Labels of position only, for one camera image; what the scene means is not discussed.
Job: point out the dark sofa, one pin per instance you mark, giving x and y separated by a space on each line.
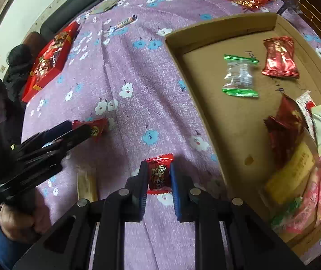
63 13

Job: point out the red gift snack box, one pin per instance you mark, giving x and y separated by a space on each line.
50 61

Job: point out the person's left hand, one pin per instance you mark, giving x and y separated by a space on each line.
24 228

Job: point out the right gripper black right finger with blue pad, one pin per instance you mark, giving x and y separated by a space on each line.
186 206

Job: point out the blue sleeve left forearm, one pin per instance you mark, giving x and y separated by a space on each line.
11 251

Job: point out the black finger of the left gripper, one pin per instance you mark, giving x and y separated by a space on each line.
65 143
39 140

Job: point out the small wrapped candy stick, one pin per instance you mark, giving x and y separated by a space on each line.
123 23

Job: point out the seated person dark hair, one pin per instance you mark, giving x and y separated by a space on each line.
20 61

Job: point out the small red candy packet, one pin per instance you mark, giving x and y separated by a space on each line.
159 180

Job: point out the shallow cardboard tray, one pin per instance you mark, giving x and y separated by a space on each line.
235 125

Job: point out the purple floral tablecloth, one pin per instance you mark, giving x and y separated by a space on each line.
128 78

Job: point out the dark red gold snack bag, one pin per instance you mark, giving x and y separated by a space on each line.
285 130

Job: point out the green clear candy packet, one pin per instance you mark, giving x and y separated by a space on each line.
239 77

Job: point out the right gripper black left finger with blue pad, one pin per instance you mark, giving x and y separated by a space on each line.
137 199

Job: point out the yellow narrow bar packet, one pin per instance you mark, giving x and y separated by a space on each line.
86 183

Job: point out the green wrapped candy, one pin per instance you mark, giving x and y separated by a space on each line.
279 220

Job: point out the pink snack bar wrapper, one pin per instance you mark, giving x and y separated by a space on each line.
310 206

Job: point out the white red packet in tray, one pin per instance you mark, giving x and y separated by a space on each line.
305 103

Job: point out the long red candy packet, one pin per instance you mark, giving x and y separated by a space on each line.
97 127

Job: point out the yellow biscuit packet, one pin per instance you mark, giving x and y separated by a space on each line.
280 188

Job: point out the shiny red snack bag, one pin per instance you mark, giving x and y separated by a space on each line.
280 58

